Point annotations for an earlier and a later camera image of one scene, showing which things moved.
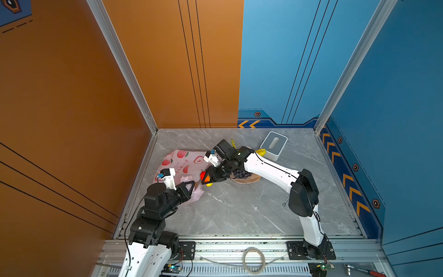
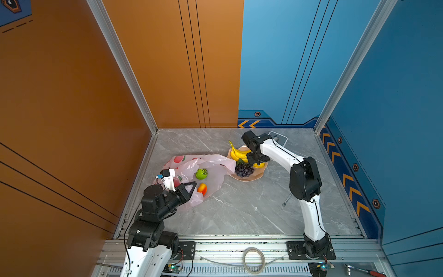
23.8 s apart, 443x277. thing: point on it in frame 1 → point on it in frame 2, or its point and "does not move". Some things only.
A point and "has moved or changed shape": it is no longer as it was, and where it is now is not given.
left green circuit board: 172,268 does not move
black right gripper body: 223,169 → 255,158
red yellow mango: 207,179 → 202,188
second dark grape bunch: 241,174 does not move
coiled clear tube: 264,265 does not move
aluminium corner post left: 105,22 does not move
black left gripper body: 184,195 does not move
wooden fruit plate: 252,179 does not move
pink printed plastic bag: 187,166 has moved or changed shape
